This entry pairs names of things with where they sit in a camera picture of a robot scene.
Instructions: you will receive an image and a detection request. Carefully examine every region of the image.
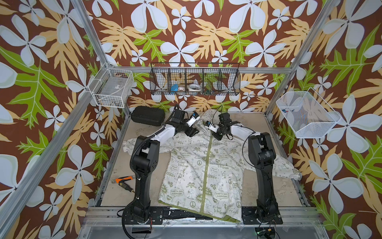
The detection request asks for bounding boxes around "white green printed jacket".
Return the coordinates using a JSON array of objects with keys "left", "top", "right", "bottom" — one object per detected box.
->
[{"left": 123, "top": 110, "right": 301, "bottom": 223}]

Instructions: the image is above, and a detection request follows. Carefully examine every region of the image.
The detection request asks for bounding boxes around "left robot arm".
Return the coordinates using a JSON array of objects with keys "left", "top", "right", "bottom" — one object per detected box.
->
[{"left": 122, "top": 109, "right": 200, "bottom": 225}]

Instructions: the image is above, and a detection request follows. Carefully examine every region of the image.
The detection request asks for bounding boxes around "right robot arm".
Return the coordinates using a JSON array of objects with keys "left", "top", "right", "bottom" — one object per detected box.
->
[{"left": 204, "top": 113, "right": 283, "bottom": 225}]

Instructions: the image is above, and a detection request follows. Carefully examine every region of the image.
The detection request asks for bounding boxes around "black zippered case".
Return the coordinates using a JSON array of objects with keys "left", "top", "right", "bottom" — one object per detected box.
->
[{"left": 131, "top": 106, "right": 165, "bottom": 126}]

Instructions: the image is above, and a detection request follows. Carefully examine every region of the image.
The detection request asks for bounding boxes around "blue object in basket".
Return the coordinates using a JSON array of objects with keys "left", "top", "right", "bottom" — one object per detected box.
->
[{"left": 170, "top": 84, "right": 179, "bottom": 93}]

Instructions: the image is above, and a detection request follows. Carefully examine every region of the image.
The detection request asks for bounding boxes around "white tape roll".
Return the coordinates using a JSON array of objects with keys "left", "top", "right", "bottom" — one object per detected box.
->
[{"left": 188, "top": 84, "right": 202, "bottom": 92}]

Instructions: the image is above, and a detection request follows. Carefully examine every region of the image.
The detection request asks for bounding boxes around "white mesh basket right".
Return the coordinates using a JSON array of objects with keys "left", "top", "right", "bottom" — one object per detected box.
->
[{"left": 276, "top": 88, "right": 341, "bottom": 138}]

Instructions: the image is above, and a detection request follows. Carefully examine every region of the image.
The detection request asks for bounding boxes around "small green circuit board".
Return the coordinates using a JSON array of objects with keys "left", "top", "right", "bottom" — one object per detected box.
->
[{"left": 255, "top": 228, "right": 276, "bottom": 239}]

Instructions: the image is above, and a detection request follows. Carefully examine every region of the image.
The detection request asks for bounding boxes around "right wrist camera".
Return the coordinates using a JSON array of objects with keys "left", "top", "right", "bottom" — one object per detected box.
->
[{"left": 204, "top": 120, "right": 219, "bottom": 133}]

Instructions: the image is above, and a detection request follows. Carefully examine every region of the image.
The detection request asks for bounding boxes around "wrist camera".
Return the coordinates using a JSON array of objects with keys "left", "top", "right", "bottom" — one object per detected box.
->
[
  {"left": 204, "top": 120, "right": 219, "bottom": 133},
  {"left": 187, "top": 112, "right": 200, "bottom": 127}
]

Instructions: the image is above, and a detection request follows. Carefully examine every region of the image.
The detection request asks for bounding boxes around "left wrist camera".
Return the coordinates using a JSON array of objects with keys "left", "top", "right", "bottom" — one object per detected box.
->
[{"left": 187, "top": 112, "right": 200, "bottom": 127}]

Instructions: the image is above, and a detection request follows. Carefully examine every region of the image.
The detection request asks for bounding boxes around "black wire basket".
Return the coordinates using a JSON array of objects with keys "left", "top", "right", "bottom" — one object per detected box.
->
[{"left": 149, "top": 62, "right": 241, "bottom": 96}]

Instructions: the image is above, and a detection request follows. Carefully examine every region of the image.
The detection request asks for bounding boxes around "white wire basket left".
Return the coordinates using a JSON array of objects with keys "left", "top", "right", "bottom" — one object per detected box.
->
[{"left": 89, "top": 68, "right": 135, "bottom": 109}]

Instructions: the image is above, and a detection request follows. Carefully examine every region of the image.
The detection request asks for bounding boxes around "orange handled wrench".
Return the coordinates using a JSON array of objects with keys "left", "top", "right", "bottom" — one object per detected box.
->
[{"left": 111, "top": 176, "right": 135, "bottom": 184}]

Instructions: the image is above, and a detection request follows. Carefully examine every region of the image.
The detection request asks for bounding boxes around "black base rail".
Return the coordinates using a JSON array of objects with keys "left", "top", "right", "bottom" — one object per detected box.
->
[{"left": 117, "top": 207, "right": 284, "bottom": 225}]

